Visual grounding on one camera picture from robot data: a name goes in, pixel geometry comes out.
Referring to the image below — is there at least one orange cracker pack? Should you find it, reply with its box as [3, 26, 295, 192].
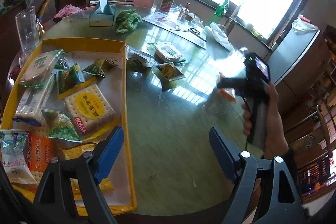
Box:
[26, 133, 57, 182]

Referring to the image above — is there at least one small clear bottle red cap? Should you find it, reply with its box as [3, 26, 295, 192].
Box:
[178, 2, 190, 21]

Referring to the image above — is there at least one paper mat on table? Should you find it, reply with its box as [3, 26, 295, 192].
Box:
[142, 11, 207, 50]

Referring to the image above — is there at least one yellow snack bag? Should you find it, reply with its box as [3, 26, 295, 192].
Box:
[59, 143, 114, 201]

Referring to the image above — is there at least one silver green snack packet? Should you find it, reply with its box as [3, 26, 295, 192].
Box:
[54, 56, 74, 70]

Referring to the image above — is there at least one light blue white snack bag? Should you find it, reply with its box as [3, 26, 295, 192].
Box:
[1, 129, 37, 185]

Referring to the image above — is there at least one person right hand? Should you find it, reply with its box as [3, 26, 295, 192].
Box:
[263, 83, 289, 160]

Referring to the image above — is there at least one yellow label square cracker pack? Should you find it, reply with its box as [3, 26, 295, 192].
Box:
[58, 77, 117, 139]

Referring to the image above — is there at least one clear glass pitcher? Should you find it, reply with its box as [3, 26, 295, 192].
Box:
[15, 6, 39, 54]

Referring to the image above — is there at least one round snack packet on table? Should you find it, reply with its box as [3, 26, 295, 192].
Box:
[154, 42, 182, 62]

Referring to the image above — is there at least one tissue box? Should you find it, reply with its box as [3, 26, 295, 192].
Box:
[89, 0, 116, 27]

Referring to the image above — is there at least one blue white cracker pack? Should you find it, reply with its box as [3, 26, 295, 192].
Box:
[12, 74, 55, 127]

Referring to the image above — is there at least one small orange snack pack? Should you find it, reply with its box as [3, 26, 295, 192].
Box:
[217, 73, 236, 103]

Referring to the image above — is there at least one pink cloth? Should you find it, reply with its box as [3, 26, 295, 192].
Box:
[54, 5, 82, 20]

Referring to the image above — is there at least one yellow cardboard tray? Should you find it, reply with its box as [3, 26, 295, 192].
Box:
[1, 38, 137, 215]

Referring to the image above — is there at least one green triangular snack packet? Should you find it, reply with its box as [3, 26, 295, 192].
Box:
[154, 62, 185, 92]

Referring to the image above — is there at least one green pea snack packet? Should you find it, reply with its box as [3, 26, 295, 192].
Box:
[42, 109, 81, 143]

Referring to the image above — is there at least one green cloth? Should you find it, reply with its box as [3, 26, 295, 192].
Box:
[115, 9, 142, 34]

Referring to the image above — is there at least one red label liquor bottle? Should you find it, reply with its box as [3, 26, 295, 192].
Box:
[159, 0, 175, 12]

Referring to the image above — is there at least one green plastic bottle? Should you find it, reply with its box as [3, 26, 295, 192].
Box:
[206, 0, 230, 26]

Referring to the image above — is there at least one white plastic bag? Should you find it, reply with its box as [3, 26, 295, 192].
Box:
[205, 22, 235, 52]

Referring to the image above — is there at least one grey cabinet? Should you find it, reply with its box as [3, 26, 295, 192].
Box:
[267, 28, 320, 85]

